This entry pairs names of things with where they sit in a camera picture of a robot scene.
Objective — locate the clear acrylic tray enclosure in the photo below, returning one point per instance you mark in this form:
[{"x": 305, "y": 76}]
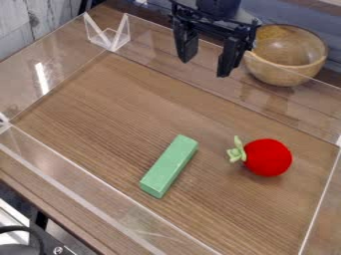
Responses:
[{"x": 91, "y": 115}]

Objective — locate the wooden bowl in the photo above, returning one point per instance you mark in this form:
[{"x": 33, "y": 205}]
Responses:
[{"x": 287, "y": 56}]

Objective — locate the green rectangular block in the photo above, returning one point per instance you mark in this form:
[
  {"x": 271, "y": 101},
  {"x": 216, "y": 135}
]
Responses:
[{"x": 161, "y": 174}]

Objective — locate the red plush tomato toy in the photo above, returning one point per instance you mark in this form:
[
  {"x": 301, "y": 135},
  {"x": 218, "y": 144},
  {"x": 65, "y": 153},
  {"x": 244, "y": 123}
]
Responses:
[{"x": 264, "y": 156}]

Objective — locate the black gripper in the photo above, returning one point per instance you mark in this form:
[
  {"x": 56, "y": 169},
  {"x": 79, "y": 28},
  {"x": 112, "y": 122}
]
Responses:
[{"x": 214, "y": 17}]

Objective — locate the black device with logo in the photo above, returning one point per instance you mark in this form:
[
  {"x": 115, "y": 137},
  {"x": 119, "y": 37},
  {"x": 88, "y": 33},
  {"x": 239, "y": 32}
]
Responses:
[{"x": 53, "y": 247}]

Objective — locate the clear acrylic corner bracket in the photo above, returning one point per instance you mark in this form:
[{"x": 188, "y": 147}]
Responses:
[{"x": 108, "y": 38}]

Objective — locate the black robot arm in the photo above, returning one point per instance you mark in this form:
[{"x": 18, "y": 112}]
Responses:
[{"x": 220, "y": 20}]

